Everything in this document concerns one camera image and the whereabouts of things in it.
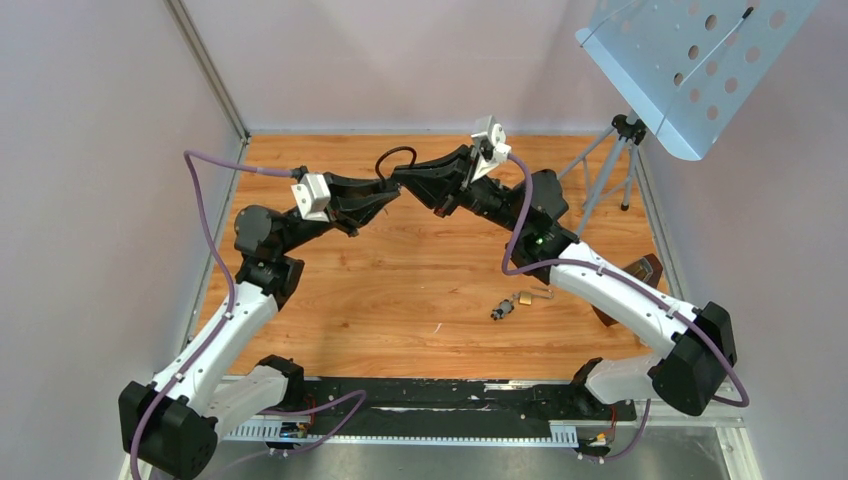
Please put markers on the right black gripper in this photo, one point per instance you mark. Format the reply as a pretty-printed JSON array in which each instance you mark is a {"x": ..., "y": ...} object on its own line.
[{"x": 442, "y": 183}]

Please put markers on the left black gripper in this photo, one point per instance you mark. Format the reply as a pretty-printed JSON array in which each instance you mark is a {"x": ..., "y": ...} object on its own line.
[{"x": 353, "y": 201}]

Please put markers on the small padlock keys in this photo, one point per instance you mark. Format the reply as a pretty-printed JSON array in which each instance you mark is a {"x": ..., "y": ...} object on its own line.
[{"x": 502, "y": 310}]

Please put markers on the small brass padlock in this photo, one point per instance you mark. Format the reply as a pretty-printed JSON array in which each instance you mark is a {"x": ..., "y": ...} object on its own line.
[{"x": 527, "y": 297}]

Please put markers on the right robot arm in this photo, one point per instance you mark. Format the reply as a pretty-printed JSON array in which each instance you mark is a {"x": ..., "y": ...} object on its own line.
[{"x": 693, "y": 348}]

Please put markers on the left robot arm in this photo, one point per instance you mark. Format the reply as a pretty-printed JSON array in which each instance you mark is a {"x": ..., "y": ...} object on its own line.
[{"x": 175, "y": 422}]

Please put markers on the grey stand tripod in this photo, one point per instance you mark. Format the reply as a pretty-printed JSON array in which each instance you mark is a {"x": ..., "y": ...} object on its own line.
[{"x": 628, "y": 131}]

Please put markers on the brown wooden metronome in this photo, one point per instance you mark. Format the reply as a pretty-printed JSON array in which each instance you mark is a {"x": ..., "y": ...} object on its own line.
[{"x": 647, "y": 269}]

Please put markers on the light blue music stand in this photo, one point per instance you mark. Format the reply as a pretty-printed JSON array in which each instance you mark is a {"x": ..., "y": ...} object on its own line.
[{"x": 685, "y": 67}]

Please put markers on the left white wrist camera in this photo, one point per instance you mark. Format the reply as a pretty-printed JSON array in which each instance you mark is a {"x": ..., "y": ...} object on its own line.
[{"x": 312, "y": 195}]

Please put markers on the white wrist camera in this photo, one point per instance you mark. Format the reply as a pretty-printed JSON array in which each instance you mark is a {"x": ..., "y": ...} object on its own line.
[
  {"x": 312, "y": 195},
  {"x": 490, "y": 148}
]

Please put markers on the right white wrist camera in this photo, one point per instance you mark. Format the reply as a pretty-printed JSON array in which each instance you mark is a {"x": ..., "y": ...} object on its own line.
[{"x": 490, "y": 148}]

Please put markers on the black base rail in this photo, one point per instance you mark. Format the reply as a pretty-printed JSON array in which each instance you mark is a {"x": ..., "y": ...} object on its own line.
[{"x": 463, "y": 412}]

